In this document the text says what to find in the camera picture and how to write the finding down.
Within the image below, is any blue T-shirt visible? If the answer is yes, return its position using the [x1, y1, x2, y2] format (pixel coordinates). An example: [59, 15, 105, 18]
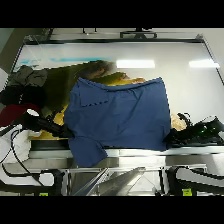
[63, 76, 173, 168]

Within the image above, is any white garment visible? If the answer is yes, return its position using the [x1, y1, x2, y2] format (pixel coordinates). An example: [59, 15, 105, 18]
[0, 128, 43, 165]

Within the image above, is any red garment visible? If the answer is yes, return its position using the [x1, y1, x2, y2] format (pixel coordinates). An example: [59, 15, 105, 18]
[0, 103, 42, 128]

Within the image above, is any silver frame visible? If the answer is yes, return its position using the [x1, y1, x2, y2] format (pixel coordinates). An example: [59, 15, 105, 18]
[8, 31, 224, 197]

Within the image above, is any black cable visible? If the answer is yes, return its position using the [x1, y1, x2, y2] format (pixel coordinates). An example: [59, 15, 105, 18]
[0, 129, 46, 188]

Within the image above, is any grey garment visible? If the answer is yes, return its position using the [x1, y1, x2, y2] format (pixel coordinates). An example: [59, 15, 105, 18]
[9, 65, 50, 88]

